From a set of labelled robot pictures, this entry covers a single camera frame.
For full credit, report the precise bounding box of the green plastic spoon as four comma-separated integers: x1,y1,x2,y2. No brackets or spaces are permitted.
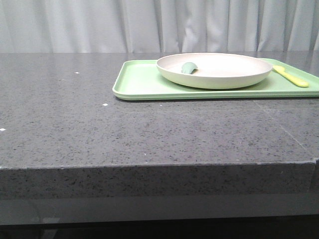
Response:
181,62,198,75

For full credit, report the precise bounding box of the cream round plate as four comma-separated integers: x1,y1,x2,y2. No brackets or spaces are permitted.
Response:
157,53,273,90

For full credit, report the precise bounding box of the white pleated curtain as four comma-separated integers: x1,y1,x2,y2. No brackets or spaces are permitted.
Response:
0,0,319,53

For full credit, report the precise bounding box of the light green serving tray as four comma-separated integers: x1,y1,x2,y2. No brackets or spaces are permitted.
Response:
113,58,319,101

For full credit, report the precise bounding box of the yellow plastic fork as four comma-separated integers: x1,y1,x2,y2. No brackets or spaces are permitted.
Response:
273,65,310,88

